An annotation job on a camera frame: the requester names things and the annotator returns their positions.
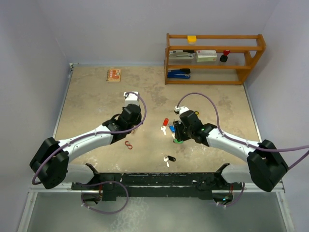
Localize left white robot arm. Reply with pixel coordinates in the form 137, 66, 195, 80
29, 103, 142, 189

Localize red tag key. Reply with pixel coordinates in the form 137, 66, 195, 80
161, 118, 169, 135

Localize white cardboard box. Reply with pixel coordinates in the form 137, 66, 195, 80
196, 50, 217, 62

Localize small spiral notebook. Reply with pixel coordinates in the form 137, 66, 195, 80
106, 69, 121, 83

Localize wooden shelf rack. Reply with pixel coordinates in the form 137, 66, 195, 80
164, 34, 267, 85

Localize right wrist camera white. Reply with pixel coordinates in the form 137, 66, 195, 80
174, 106, 189, 115

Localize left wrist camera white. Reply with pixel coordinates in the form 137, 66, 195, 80
124, 91, 140, 107

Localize red S carabiner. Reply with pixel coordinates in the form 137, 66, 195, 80
125, 141, 133, 150

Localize yellow block on shelf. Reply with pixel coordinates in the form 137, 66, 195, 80
187, 35, 197, 45

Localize white stapler on shelf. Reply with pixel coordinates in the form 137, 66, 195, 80
169, 50, 195, 59

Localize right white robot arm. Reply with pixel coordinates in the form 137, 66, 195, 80
173, 107, 289, 192

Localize black base frame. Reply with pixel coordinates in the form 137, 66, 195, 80
71, 164, 242, 201

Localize blue stapler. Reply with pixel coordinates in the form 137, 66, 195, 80
167, 68, 191, 79

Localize green tag key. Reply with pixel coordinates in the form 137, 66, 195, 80
173, 139, 183, 144

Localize blue tag key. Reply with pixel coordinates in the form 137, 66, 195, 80
168, 124, 175, 133

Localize red black stamp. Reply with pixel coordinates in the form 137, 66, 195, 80
220, 50, 230, 63

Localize black tag key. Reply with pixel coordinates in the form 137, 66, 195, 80
163, 155, 176, 167

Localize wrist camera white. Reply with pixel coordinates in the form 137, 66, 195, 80
124, 91, 140, 107
174, 106, 189, 115

